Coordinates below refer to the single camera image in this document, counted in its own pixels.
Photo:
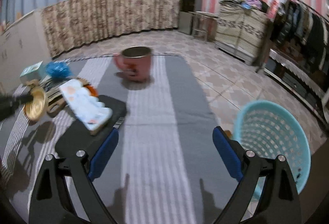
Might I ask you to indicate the water dispenser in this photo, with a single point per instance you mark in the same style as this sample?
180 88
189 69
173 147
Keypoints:
186 14

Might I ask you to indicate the covered storage cabinet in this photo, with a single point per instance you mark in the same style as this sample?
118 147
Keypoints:
240 31

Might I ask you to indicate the teal tissue box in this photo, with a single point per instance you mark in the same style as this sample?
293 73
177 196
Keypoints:
33 72

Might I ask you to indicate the small folding table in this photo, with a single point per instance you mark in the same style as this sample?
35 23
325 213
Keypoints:
202 24

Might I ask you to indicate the clothes rack with clothes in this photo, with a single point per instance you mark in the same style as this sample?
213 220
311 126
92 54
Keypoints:
299 33

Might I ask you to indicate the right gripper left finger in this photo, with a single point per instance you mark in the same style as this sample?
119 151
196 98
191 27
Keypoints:
64 190

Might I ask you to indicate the low tv bench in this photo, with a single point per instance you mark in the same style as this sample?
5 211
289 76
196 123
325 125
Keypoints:
286 72

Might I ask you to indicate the teal plastic basket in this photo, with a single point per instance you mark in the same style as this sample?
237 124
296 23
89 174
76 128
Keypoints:
270 130

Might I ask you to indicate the brown phone case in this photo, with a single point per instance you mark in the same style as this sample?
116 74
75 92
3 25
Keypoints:
56 103

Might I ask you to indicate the grey striped tablecloth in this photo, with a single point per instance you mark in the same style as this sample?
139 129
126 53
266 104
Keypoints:
165 168

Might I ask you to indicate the pink mug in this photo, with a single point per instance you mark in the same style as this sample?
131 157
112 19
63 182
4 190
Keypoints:
134 63

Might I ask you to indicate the gold round lid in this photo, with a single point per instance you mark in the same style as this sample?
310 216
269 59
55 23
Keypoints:
36 108

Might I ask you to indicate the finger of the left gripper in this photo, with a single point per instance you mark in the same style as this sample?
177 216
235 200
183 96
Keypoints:
9 104

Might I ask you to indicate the white cabinet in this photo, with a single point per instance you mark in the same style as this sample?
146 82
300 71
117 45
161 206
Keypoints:
22 44

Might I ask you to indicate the white printed paper pack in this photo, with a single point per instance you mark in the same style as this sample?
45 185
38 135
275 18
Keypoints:
87 108

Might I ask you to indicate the blue plastic bag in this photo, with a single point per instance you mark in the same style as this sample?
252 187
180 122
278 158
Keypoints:
58 70

